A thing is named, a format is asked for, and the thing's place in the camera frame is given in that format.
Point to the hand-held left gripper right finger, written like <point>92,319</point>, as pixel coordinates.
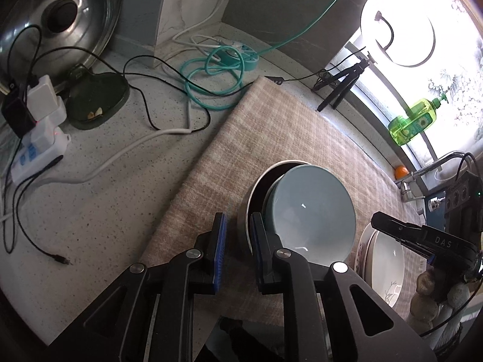
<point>258,252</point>

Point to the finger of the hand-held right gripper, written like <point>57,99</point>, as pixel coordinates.
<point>392,228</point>

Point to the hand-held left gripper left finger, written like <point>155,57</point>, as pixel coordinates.
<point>220,252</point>

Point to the white plate with branch print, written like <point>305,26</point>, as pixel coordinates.
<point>385,267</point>

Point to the large floral plate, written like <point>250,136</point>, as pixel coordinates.
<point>357,256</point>

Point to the large steel bowl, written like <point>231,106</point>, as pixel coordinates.
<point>260,184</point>

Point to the light blue bowl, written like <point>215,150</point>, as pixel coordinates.
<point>313,211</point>

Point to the person's right hand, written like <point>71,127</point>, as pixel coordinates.
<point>424,290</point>

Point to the orange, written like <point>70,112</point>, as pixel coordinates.
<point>401,172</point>

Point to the chrome faucet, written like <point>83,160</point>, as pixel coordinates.
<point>426,167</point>

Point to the green dish soap bottle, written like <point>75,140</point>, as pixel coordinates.
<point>411,122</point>

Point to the plaid cloth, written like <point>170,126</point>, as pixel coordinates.
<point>283,128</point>

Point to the black tripod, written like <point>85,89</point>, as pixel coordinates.
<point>339,86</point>

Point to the black inline remote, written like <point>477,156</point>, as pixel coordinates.
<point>274,80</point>

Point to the round teal power strip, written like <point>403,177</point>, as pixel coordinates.
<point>247,60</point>

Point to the dark green dish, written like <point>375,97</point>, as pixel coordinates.
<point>98,94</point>

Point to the white power strip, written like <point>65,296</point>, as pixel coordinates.
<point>37,154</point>

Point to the white charger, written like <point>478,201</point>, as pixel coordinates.
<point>43,98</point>

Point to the black charger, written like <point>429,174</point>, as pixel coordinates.
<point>17,115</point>

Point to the steel pot lid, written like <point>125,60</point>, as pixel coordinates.
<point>86,26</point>

